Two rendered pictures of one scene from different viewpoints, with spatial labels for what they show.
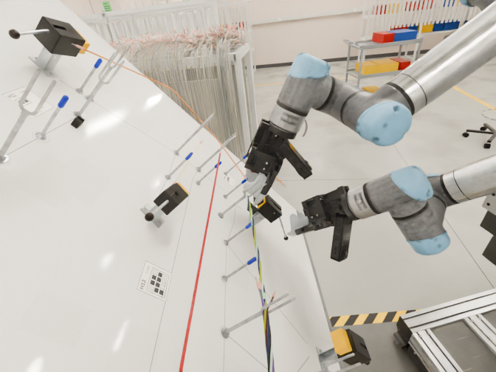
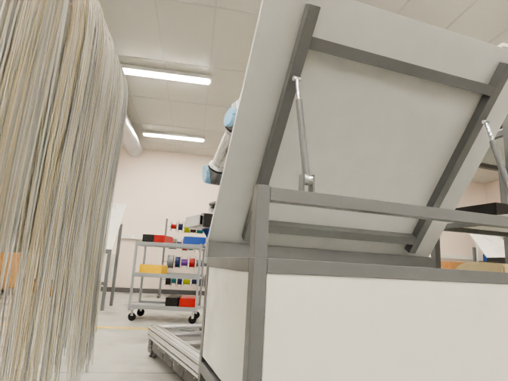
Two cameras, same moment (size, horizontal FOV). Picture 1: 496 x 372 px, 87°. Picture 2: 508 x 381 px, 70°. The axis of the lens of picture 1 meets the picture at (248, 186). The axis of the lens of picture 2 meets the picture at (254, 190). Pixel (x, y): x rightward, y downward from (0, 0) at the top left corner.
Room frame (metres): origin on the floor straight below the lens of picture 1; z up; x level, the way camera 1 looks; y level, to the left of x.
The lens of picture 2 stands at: (1.25, 1.36, 0.78)
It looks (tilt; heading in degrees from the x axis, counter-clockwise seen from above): 11 degrees up; 249
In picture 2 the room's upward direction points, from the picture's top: 3 degrees clockwise
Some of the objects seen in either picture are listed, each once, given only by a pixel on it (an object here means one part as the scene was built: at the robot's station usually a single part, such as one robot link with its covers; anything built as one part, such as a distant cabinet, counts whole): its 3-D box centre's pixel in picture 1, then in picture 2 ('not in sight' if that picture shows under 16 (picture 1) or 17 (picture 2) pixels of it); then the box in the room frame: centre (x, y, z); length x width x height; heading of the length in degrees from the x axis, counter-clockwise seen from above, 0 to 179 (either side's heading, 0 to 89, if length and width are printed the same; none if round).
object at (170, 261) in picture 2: not in sight; (193, 258); (-0.47, -6.46, 0.81); 1.29 x 0.55 x 1.62; 168
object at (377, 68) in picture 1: (374, 72); not in sight; (4.23, -2.19, 0.54); 0.99 x 0.50 x 1.08; 89
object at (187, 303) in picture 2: not in sight; (174, 277); (0.38, -3.67, 0.54); 0.99 x 0.50 x 1.08; 161
